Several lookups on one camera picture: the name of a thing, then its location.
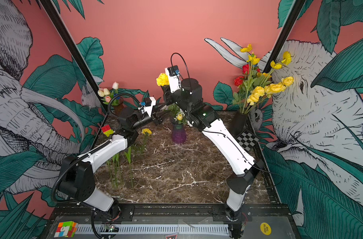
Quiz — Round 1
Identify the yellow carnation stem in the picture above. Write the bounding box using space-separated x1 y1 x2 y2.
140 128 152 153

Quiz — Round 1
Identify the brown ribbed glass vase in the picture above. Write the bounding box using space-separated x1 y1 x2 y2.
112 97 124 115

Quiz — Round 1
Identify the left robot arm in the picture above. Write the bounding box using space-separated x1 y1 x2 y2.
51 93 167 212

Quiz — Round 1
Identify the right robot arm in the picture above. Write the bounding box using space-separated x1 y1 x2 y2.
162 76 265 220

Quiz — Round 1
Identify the black vase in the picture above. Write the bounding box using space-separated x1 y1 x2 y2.
228 111 248 137

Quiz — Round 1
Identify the white purple hydrangea bunch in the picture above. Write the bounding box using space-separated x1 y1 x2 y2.
168 103 187 125

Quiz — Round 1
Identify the red yellow cube block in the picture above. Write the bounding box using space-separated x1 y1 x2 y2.
101 125 114 137

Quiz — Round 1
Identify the white tulip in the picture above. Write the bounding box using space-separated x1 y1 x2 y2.
112 82 119 90

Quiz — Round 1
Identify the cream tulip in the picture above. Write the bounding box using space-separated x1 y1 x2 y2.
103 88 110 96

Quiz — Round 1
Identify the yellow flower bouquet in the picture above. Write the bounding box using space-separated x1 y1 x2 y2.
232 51 294 115

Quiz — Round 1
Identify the checkerboard calibration plate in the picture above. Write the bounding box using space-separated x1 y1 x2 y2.
236 130 259 152

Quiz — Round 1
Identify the rubiks cube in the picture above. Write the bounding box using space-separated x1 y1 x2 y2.
54 221 78 238

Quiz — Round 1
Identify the yellow round sticker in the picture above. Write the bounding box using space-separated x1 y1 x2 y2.
260 222 272 236

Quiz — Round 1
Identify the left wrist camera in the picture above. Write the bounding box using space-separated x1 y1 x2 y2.
140 97 156 117

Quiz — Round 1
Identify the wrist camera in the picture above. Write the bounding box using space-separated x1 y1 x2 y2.
165 65 180 93
140 97 156 117

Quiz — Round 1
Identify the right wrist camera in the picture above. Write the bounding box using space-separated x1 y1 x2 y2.
165 65 180 93

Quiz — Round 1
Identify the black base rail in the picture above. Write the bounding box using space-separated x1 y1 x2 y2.
50 203 293 223

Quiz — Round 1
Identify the white ribbed cable duct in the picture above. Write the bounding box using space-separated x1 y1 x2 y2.
75 223 230 236

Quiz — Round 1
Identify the black left frame post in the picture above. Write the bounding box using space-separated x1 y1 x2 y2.
39 0 108 111

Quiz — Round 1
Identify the black frame post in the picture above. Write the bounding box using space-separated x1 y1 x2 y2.
263 0 305 72
39 0 108 111

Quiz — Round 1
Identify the black right frame post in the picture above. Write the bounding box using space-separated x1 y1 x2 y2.
263 0 305 72

